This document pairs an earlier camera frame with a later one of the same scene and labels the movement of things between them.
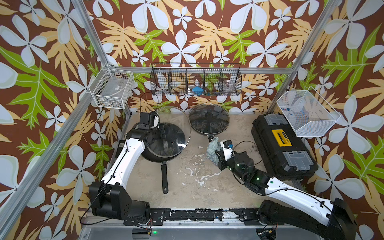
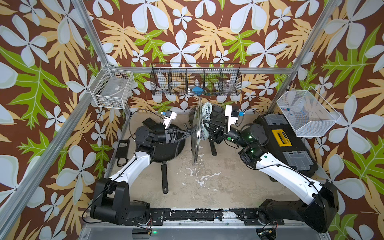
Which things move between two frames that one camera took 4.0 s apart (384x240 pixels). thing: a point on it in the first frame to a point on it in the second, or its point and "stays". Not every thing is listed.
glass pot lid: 178,134 to 196,131
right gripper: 222,160 to 218,132
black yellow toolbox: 281,149 stays
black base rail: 251,216 stays
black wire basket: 193,79 stays
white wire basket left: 112,88 stays
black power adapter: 121,145 stays
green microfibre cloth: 211,155 to 207,113
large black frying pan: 165,150 stays
